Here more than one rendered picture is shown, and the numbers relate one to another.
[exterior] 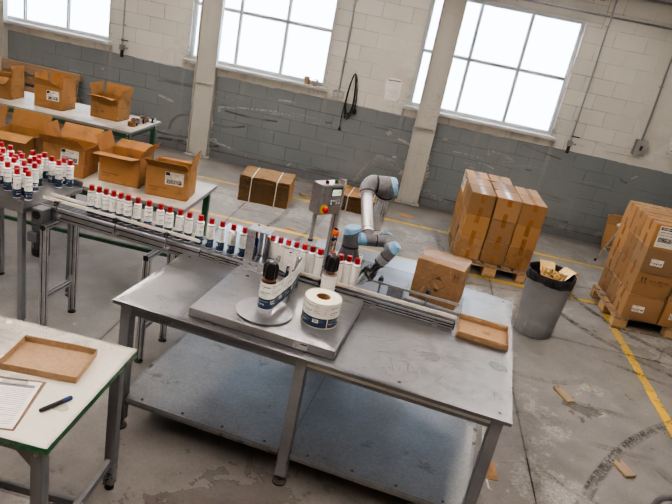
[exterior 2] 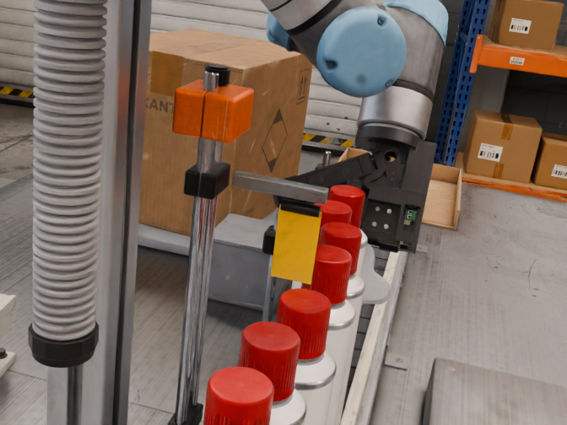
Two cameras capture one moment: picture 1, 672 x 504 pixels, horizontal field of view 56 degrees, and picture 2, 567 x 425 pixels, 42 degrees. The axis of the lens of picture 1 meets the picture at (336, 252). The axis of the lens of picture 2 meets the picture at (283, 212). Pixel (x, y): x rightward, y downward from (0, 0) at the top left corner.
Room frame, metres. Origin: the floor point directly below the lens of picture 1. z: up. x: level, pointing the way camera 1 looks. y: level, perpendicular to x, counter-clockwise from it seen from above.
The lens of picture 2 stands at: (3.58, 0.50, 1.29)
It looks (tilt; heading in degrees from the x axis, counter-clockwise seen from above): 20 degrees down; 271
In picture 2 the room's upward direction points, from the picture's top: 8 degrees clockwise
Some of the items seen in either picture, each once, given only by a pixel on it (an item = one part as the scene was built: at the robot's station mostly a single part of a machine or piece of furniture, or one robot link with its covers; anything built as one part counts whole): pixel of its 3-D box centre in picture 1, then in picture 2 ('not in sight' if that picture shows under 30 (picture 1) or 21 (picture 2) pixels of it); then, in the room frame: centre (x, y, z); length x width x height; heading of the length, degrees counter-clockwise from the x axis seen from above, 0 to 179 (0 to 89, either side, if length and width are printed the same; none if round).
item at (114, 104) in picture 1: (109, 101); not in sight; (7.05, 2.85, 0.97); 0.43 x 0.42 x 0.37; 172
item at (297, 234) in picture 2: not in sight; (295, 242); (3.57, 0.03, 1.09); 0.03 x 0.01 x 0.06; 169
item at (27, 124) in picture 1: (19, 138); not in sight; (4.96, 2.74, 0.97); 0.44 x 0.38 x 0.37; 1
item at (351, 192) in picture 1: (362, 200); not in sight; (8.11, -0.21, 0.11); 0.65 x 0.54 x 0.22; 83
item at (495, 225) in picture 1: (492, 222); not in sight; (7.14, -1.74, 0.45); 1.20 x 0.84 x 0.89; 177
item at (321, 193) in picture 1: (326, 197); not in sight; (3.66, 0.12, 1.38); 0.17 x 0.10 x 0.19; 134
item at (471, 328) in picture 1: (482, 331); (395, 184); (3.37, -0.95, 0.85); 0.30 x 0.26 x 0.04; 79
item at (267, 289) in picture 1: (268, 286); not in sight; (3.00, 0.31, 1.04); 0.09 x 0.09 x 0.29
